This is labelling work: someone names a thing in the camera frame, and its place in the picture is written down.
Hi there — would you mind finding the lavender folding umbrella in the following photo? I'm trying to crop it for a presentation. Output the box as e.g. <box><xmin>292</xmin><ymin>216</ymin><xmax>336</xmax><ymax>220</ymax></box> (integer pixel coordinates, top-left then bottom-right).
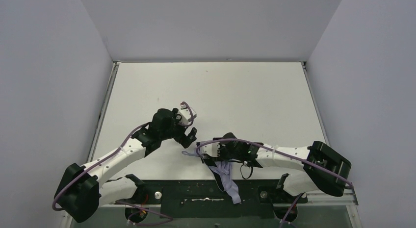
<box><xmin>182</xmin><ymin>150</ymin><xmax>242</xmax><ymax>204</ymax></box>

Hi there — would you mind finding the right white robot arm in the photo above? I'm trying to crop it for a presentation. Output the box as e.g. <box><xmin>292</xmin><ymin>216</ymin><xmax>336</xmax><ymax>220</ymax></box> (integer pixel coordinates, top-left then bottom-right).
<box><xmin>203</xmin><ymin>132</ymin><xmax>351</xmax><ymax>197</ymax></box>

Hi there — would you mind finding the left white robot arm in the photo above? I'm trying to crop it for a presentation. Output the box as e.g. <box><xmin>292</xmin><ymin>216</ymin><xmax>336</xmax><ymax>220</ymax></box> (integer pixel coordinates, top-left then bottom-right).
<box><xmin>52</xmin><ymin>102</ymin><xmax>197</xmax><ymax>223</ymax></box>

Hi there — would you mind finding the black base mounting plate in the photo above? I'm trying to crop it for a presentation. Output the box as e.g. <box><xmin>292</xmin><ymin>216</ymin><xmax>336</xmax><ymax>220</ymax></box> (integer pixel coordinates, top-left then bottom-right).
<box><xmin>125</xmin><ymin>179</ymin><xmax>296</xmax><ymax>219</ymax></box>

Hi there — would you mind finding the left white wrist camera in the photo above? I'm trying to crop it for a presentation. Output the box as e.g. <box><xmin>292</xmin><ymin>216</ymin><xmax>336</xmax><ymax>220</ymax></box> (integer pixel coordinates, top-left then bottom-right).
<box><xmin>178</xmin><ymin>105</ymin><xmax>197</xmax><ymax>127</ymax></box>

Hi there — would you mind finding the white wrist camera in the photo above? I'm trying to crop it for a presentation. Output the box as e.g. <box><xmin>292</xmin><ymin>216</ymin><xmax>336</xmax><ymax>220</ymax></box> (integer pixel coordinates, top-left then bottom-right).
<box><xmin>178</xmin><ymin>105</ymin><xmax>197</xmax><ymax>127</ymax></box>
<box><xmin>199</xmin><ymin>143</ymin><xmax>219</xmax><ymax>158</ymax></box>

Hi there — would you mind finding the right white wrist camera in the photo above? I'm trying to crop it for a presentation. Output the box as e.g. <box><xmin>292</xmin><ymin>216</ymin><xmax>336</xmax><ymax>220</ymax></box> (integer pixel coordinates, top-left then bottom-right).
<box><xmin>199</xmin><ymin>143</ymin><xmax>219</xmax><ymax>158</ymax></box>

